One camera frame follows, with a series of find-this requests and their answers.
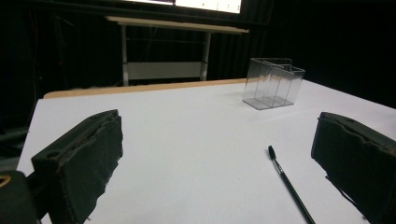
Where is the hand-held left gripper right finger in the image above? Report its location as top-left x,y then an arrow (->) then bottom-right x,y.
310,111 -> 396,224

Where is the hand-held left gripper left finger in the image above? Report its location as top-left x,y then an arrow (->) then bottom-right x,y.
31,108 -> 124,224

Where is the black makeup brush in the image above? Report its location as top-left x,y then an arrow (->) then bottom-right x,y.
267,145 -> 317,224

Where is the clear acrylic organizer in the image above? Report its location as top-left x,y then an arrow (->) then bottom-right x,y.
242,57 -> 306,111

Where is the white-framed desk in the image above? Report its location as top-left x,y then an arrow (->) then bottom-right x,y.
105,15 -> 250,87

